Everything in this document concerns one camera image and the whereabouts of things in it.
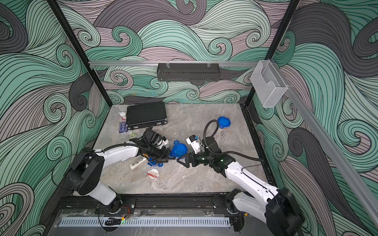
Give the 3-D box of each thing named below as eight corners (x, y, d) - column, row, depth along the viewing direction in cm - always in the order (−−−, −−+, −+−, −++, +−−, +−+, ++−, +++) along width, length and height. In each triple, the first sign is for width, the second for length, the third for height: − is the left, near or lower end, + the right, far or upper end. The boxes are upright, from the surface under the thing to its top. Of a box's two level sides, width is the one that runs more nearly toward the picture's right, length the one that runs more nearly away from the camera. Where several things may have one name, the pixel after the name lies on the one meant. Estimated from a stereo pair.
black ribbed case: (128, 130, 105) (125, 125, 100) (129, 110, 118) (127, 105, 113) (167, 124, 109) (166, 119, 104) (165, 106, 121) (164, 100, 117)
